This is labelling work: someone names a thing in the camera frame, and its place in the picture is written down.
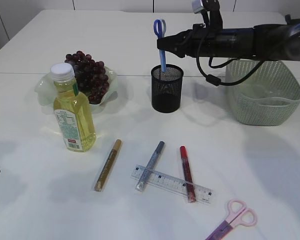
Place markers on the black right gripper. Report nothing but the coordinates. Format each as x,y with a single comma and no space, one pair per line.
199,41

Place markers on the blue scissors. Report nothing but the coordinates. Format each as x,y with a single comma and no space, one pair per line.
159,28

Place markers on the purple grape bunch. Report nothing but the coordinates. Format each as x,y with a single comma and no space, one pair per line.
85,70

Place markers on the yellow tea bottle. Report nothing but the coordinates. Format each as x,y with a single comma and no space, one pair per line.
72,110

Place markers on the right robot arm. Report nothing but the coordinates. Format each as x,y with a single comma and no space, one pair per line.
269,42

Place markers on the black mesh pen holder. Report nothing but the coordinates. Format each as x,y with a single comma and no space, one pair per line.
166,88

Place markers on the green wavy glass plate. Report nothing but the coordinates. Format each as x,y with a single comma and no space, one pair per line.
102,90

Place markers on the light green woven basket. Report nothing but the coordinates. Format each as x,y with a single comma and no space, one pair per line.
267,98

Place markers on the gold glitter pen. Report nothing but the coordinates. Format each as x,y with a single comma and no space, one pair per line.
101,181

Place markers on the silver glitter pen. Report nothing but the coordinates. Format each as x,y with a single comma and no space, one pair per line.
141,185

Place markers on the clear plastic ruler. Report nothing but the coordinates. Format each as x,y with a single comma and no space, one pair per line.
173,184

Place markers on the red glitter pen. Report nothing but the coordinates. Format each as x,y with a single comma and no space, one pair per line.
191,196

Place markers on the pink scissors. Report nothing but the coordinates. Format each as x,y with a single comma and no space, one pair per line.
234,219

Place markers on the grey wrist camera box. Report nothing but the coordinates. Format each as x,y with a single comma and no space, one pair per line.
205,5

